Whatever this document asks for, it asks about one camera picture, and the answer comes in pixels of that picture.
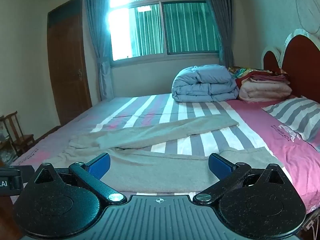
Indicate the blue-grey curtain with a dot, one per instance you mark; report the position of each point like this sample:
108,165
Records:
98,37
222,25

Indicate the beige towel blanket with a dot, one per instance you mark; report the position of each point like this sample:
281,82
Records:
155,170

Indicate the red and white headboard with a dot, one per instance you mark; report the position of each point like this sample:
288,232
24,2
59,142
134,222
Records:
303,65

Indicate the grey striped pillow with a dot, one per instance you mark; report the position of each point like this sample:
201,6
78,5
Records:
297,116

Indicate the striped pink bed sheet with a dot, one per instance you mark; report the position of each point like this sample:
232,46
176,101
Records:
252,120

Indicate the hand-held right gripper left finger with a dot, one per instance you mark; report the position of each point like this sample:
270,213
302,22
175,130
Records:
99,167

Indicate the small wooden chair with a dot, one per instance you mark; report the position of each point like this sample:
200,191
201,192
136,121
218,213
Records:
21,140

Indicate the colourful red blanket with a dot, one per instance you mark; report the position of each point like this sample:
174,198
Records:
243,73

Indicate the brown wooden door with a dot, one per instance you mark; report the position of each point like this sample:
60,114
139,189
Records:
66,67

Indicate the folded pink blanket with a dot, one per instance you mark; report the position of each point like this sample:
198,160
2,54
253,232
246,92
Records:
265,90

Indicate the folded blue duvet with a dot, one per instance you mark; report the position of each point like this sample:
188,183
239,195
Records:
202,85

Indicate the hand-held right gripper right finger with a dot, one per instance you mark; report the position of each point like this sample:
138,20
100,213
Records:
220,167

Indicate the window with green bars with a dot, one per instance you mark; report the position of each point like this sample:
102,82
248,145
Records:
185,27

